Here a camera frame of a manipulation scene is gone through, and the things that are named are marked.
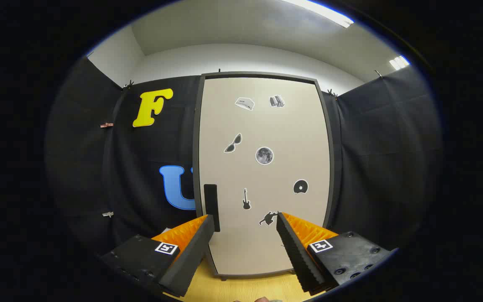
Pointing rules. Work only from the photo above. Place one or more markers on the grey cabinet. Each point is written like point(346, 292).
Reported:
point(196, 138)

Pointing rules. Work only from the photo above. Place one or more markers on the long ceiling light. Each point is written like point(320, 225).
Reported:
point(329, 14)

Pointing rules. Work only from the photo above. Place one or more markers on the small ceiling light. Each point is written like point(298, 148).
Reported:
point(398, 63)

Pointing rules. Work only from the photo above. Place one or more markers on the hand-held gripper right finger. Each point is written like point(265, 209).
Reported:
point(298, 251)

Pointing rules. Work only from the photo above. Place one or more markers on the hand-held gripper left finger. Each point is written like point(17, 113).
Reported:
point(191, 256)

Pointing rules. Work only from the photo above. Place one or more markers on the black backdrop cloth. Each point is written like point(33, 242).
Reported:
point(384, 147)

